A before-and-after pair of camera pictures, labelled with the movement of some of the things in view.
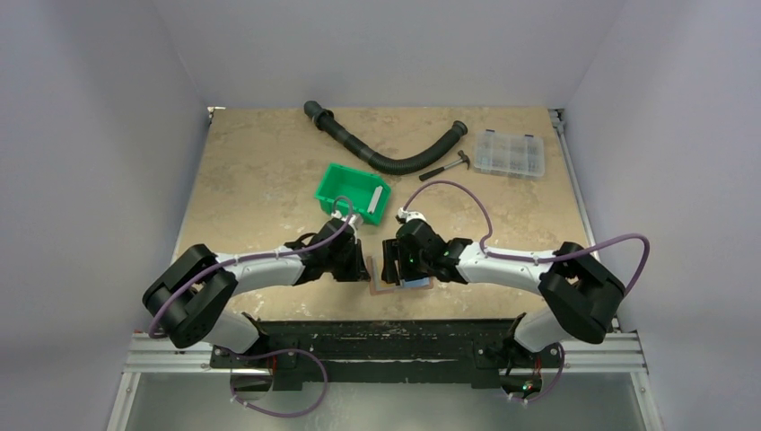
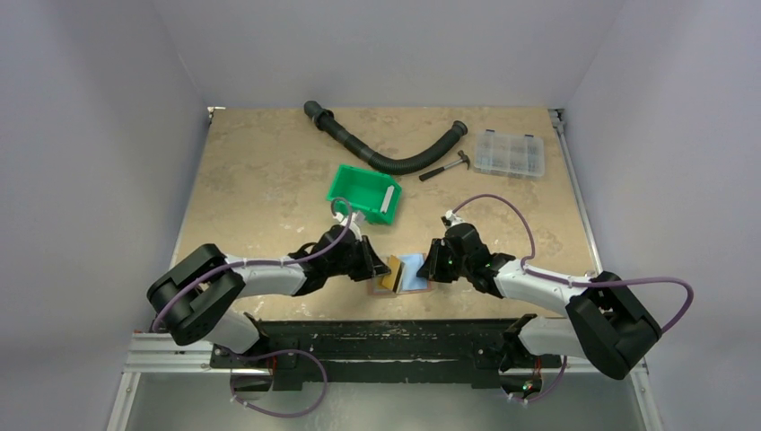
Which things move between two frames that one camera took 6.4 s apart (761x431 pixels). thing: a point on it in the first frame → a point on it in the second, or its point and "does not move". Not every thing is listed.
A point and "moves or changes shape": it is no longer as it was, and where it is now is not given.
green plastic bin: [354, 191] moves or changes shape
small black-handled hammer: [464, 158] does not move
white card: [376, 195] → [387, 197]
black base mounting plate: [388, 354] does not move
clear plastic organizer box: [509, 153] does not move
